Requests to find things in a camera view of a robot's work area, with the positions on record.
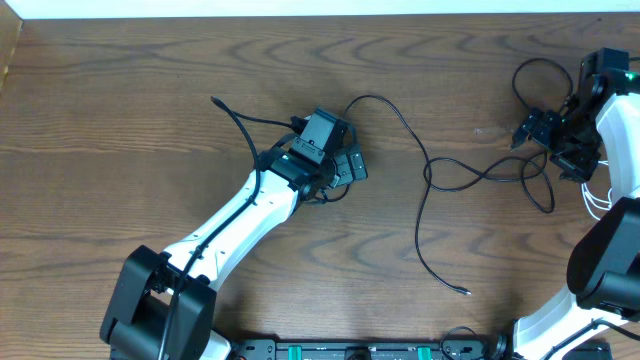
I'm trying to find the white usb cable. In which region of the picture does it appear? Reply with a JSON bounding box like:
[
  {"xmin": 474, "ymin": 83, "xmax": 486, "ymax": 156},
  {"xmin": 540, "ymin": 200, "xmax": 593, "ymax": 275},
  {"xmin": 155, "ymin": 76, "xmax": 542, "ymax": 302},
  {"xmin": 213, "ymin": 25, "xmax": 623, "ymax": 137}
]
[{"xmin": 580, "ymin": 159, "xmax": 614, "ymax": 221}]

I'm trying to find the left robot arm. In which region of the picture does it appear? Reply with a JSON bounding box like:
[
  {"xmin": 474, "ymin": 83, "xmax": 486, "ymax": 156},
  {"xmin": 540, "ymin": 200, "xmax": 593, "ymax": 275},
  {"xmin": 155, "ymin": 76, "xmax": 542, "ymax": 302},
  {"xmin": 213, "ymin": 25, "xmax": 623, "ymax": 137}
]
[{"xmin": 99, "ymin": 109, "xmax": 367, "ymax": 360}]

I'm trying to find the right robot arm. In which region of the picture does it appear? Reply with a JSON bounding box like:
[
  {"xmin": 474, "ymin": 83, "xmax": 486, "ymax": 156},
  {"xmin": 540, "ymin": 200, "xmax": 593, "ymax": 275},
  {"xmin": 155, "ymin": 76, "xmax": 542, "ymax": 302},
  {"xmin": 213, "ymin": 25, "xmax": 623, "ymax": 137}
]
[{"xmin": 501, "ymin": 48, "xmax": 639, "ymax": 359}]

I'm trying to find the clear tape strip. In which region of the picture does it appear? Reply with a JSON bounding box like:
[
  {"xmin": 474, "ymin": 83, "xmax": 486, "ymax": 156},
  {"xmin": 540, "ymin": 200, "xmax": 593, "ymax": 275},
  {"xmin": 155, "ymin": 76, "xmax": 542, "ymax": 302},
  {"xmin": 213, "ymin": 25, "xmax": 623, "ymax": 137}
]
[{"xmin": 474, "ymin": 127, "xmax": 514, "ymax": 136}]

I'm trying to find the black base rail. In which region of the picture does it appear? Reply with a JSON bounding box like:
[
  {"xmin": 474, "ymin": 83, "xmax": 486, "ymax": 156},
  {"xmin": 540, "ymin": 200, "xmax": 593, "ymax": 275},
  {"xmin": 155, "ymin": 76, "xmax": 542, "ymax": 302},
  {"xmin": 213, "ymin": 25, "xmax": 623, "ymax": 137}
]
[{"xmin": 227, "ymin": 328, "xmax": 519, "ymax": 360}]

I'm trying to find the left camera cable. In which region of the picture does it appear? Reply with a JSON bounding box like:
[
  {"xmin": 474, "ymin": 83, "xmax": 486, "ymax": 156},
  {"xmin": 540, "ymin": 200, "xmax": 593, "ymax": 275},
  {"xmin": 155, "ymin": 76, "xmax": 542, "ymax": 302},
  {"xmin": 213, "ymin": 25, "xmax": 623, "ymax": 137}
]
[{"xmin": 157, "ymin": 96, "xmax": 306, "ymax": 360}]

